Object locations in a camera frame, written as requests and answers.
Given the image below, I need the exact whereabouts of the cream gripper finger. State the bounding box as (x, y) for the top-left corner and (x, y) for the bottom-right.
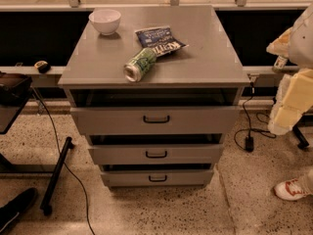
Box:
(266, 28), (291, 58)
(268, 69), (313, 135)

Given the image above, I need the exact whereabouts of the grey top drawer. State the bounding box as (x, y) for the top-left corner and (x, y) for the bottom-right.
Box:
(70, 107), (239, 135)

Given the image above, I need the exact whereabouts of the grey drawer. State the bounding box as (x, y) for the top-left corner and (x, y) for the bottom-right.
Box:
(70, 107), (239, 135)
(88, 144), (223, 165)
(101, 169), (214, 187)

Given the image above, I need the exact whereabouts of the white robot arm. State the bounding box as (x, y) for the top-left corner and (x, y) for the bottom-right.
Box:
(266, 4), (313, 135)

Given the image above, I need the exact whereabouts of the grey drawer cabinet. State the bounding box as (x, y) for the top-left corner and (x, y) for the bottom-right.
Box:
(59, 6), (249, 188)

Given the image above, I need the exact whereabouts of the grey middle drawer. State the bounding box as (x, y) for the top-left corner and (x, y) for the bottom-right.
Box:
(88, 144), (223, 165)

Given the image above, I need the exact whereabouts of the grey bottom drawer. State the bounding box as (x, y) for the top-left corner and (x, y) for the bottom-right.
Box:
(101, 169), (214, 187)

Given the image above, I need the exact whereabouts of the clear bottle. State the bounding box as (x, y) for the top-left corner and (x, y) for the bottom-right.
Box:
(273, 56), (288, 72)

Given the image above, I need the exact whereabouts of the black chair leg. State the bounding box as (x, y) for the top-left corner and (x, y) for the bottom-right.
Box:
(292, 125), (309, 150)

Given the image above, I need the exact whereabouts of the white red sneaker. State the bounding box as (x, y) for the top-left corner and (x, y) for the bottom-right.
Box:
(273, 178), (310, 201)

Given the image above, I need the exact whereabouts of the blue chip bag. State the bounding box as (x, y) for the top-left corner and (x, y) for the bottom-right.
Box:
(135, 25), (186, 57)

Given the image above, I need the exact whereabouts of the green soda can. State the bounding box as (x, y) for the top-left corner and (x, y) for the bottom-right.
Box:
(124, 48), (157, 82)

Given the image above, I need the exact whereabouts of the white bowl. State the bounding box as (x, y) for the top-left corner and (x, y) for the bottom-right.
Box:
(89, 9), (121, 35)

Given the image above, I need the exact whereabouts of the yellow tape measure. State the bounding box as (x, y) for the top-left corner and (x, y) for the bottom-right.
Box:
(34, 61), (51, 73)

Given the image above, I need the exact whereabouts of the black stand leg with wheel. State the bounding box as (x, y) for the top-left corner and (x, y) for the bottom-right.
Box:
(40, 137), (74, 216)

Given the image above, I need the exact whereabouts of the black tray on stand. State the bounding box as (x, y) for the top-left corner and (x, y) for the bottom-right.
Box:
(0, 71), (32, 134)

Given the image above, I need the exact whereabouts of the black shoe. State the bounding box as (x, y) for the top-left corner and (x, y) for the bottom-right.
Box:
(0, 187), (38, 233)

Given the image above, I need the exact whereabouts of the black power cable with adapter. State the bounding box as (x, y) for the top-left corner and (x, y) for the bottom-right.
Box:
(233, 80), (278, 153)

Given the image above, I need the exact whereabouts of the black floor cable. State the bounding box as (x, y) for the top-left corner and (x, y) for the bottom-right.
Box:
(31, 87), (96, 235)

